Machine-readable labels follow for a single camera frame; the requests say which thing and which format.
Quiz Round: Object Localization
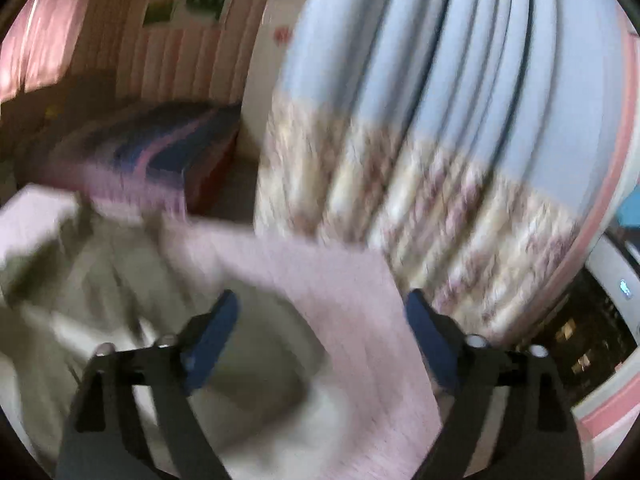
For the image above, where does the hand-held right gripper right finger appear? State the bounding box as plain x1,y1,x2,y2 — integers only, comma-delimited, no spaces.
404,288,587,480

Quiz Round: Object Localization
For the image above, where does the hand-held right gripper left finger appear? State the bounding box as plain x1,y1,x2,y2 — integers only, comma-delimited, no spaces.
54,289,242,480

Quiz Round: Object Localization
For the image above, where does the white garment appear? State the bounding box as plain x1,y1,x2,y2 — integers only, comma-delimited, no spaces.
0,205,331,480

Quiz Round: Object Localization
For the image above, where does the pink bed sheet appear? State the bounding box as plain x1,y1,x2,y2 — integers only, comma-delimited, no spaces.
0,182,501,480

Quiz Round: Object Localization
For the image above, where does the striped blue pink blanket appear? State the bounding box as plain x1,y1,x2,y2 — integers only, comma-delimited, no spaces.
30,100,243,216

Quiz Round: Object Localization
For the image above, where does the blue object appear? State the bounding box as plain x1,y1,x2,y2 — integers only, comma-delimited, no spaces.
615,195,640,231

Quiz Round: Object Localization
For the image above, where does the blue floral curtain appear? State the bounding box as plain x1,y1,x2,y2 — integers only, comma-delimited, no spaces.
252,0,631,356

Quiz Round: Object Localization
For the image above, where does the white wardrobe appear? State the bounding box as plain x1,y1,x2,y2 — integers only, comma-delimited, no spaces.
237,0,321,161

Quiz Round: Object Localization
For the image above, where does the pink curtain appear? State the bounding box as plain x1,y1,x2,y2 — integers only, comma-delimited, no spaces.
0,0,86,101

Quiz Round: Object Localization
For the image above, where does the green wall poster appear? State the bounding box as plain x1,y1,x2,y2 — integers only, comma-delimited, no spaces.
185,0,231,23
142,0,176,28

